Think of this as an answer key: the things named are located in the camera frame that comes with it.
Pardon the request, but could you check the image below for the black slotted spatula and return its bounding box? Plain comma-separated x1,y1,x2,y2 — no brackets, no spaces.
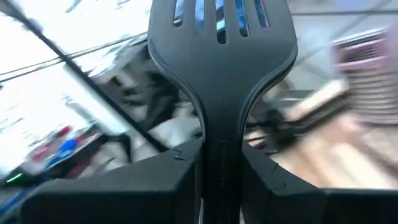
147,0,299,224

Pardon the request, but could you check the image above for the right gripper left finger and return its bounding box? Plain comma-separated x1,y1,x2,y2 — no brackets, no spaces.
20,136,205,224

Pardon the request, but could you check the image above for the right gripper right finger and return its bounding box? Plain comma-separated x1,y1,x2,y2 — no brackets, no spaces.
241,141,398,224

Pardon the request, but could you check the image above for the black metal table frame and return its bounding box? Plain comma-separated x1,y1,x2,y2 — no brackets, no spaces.
0,0,167,152

